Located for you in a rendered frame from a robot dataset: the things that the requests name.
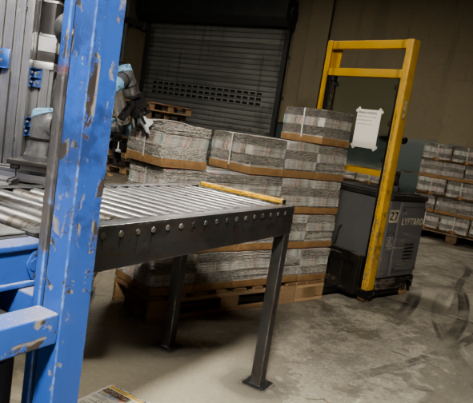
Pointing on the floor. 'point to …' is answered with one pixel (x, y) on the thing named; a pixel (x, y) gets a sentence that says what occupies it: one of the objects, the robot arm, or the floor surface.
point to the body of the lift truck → (351, 232)
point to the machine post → (74, 191)
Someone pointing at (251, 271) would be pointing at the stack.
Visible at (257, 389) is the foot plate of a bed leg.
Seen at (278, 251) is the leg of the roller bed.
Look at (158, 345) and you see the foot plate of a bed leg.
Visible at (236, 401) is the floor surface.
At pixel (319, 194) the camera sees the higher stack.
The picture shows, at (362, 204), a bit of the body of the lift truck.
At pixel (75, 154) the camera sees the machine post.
